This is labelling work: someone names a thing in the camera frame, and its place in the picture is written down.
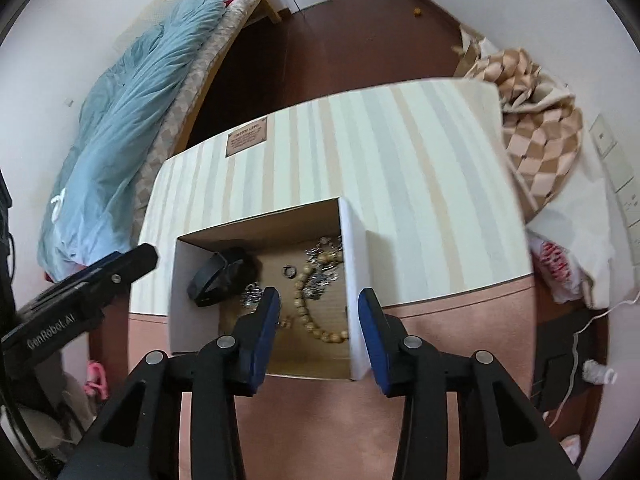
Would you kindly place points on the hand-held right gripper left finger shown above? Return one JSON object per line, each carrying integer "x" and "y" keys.
{"x": 265, "y": 340}

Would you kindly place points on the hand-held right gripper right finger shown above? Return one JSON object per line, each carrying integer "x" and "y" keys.
{"x": 375, "y": 345}

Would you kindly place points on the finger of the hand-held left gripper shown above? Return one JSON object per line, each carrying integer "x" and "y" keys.
{"x": 120, "y": 267}

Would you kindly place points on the white cardboard box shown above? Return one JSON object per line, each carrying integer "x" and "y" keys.
{"x": 357, "y": 280}

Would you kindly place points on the black bangle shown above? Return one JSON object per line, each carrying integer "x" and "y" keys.
{"x": 210, "y": 285}

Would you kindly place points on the pink slipper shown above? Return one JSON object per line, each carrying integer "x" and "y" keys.
{"x": 96, "y": 380}

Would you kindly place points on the white paper scrap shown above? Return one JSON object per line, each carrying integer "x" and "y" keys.
{"x": 57, "y": 205}

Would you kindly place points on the light blue duvet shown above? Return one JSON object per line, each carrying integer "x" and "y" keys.
{"x": 125, "y": 150}

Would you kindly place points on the pink and striped table mat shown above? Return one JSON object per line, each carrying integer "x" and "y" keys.
{"x": 425, "y": 185}

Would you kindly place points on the red printed plastic bag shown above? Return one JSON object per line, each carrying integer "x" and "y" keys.
{"x": 555, "y": 265}

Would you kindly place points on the beige patterned mattress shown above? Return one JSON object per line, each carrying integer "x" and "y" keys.
{"x": 200, "y": 85}

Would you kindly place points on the crumpled white tissue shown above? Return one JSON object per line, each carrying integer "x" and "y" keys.
{"x": 570, "y": 447}

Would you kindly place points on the small white bottle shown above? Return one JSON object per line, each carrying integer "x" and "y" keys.
{"x": 600, "y": 373}

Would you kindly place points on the white cloth bag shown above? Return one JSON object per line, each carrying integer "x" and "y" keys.
{"x": 575, "y": 230}

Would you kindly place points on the brown checked blanket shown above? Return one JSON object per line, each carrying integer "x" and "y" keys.
{"x": 540, "y": 135}

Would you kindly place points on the wooden bed frame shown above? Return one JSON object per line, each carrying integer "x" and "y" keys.
{"x": 270, "y": 10}

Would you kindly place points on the white wall socket strip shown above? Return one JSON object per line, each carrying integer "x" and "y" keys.
{"x": 617, "y": 170}

